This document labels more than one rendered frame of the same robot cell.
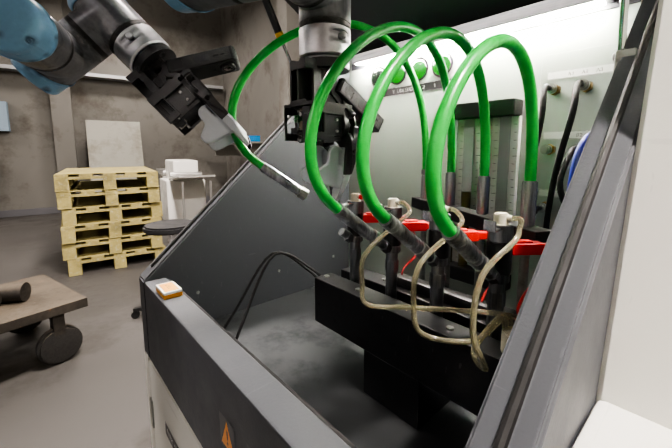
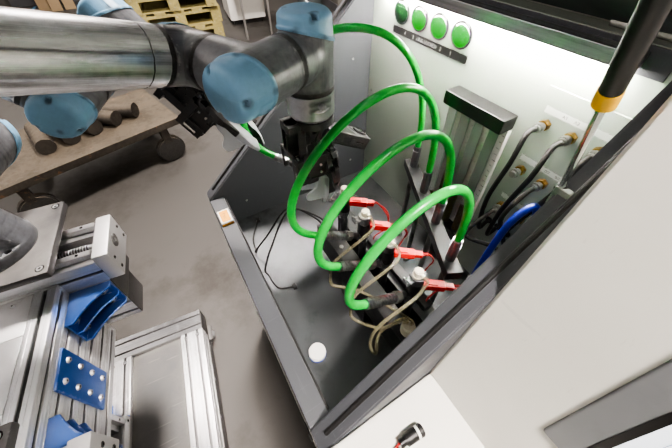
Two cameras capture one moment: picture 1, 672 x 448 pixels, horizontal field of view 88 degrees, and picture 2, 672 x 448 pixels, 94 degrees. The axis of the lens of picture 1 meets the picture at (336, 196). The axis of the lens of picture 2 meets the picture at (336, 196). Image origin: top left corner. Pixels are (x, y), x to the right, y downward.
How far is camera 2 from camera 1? 42 cm
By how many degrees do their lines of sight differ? 39
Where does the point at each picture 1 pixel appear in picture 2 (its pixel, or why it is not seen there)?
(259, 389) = (271, 321)
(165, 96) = (188, 117)
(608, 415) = (425, 386)
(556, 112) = (538, 143)
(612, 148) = (482, 289)
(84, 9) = not seen: hidden behind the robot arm
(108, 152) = not seen: outside the picture
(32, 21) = (76, 119)
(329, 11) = (308, 91)
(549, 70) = (549, 103)
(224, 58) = not seen: hidden behind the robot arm
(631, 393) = (441, 381)
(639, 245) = (471, 339)
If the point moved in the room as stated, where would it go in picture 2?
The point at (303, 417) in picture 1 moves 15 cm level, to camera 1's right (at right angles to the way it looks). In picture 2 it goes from (288, 344) to (364, 359)
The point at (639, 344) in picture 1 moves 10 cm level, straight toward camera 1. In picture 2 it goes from (452, 370) to (408, 414)
